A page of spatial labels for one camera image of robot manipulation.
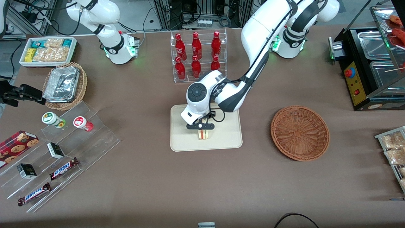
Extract beige rectangular tray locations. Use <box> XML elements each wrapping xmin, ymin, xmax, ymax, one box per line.
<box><xmin>170</xmin><ymin>101</ymin><xmax>243</xmax><ymax>152</ymax></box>

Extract tan oval wicker basket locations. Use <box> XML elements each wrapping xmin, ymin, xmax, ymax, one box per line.
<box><xmin>42</xmin><ymin>62</ymin><xmax>88</xmax><ymax>111</ymax></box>

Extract brown round wicker basket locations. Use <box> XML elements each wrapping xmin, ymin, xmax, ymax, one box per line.
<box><xmin>271</xmin><ymin>105</ymin><xmax>330</xmax><ymax>162</ymax></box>

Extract tray of packaged crackers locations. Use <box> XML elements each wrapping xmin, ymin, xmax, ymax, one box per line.
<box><xmin>375</xmin><ymin>126</ymin><xmax>405</xmax><ymax>194</ymax></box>

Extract white rectangular snack bin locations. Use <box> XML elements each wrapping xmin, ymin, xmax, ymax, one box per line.
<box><xmin>19</xmin><ymin>37</ymin><xmax>78</xmax><ymax>68</ymax></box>

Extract stacked aluminium foil containers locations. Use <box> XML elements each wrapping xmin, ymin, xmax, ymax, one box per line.
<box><xmin>43</xmin><ymin>66</ymin><xmax>80</xmax><ymax>103</ymax></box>

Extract green lid snack cup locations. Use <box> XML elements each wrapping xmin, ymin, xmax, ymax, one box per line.
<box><xmin>41</xmin><ymin>112</ymin><xmax>66</xmax><ymax>129</ymax></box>

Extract clear cracker bag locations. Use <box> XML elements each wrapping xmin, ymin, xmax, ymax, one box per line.
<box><xmin>44</xmin><ymin>38</ymin><xmax>64</xmax><ymax>49</ymax></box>
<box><xmin>33</xmin><ymin>47</ymin><xmax>70</xmax><ymax>63</ymax></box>

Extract red plaid cookie box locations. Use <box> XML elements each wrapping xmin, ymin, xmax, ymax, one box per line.
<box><xmin>0</xmin><ymin>130</ymin><xmax>40</xmax><ymax>166</ymax></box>

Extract red lid snack cup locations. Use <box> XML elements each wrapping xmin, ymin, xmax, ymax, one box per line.
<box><xmin>73</xmin><ymin>116</ymin><xmax>94</xmax><ymax>132</ymax></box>

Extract small black box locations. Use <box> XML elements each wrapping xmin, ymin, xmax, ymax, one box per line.
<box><xmin>47</xmin><ymin>142</ymin><xmax>65</xmax><ymax>160</ymax></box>
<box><xmin>16</xmin><ymin>163</ymin><xmax>38</xmax><ymax>180</ymax></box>

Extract clear acrylic stepped display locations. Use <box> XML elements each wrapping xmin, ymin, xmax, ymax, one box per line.
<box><xmin>0</xmin><ymin>101</ymin><xmax>121</xmax><ymax>213</ymax></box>

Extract snickers chocolate bar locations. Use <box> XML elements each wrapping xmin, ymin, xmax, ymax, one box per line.
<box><xmin>49</xmin><ymin>157</ymin><xmax>80</xmax><ymax>181</ymax></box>
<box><xmin>17</xmin><ymin>182</ymin><xmax>51</xmax><ymax>207</ymax></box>

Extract clear acrylic bottle rack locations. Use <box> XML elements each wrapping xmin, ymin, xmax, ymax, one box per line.
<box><xmin>171</xmin><ymin>28</ymin><xmax>227</xmax><ymax>84</ymax></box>

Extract black food warmer machine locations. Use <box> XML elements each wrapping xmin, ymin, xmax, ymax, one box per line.
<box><xmin>328</xmin><ymin>0</ymin><xmax>405</xmax><ymax>111</ymax></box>

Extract clear bag of pastries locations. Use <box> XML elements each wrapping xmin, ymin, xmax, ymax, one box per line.
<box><xmin>384</xmin><ymin>148</ymin><xmax>405</xmax><ymax>166</ymax></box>
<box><xmin>381</xmin><ymin>131</ymin><xmax>405</xmax><ymax>150</ymax></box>

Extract red skewered food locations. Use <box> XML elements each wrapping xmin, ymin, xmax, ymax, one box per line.
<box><xmin>389</xmin><ymin>15</ymin><xmax>405</xmax><ymax>27</ymax></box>
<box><xmin>392</xmin><ymin>28</ymin><xmax>405</xmax><ymax>48</ymax></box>

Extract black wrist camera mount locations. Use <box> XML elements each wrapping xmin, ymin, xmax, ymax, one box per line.
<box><xmin>186</xmin><ymin>121</ymin><xmax>216</xmax><ymax>131</ymax></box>

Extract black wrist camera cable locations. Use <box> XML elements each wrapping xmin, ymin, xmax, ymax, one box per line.
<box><xmin>208</xmin><ymin>109</ymin><xmax>226</xmax><ymax>123</ymax></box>

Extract black cable loop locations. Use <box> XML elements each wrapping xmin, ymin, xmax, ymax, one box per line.
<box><xmin>273</xmin><ymin>213</ymin><xmax>320</xmax><ymax>228</ymax></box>

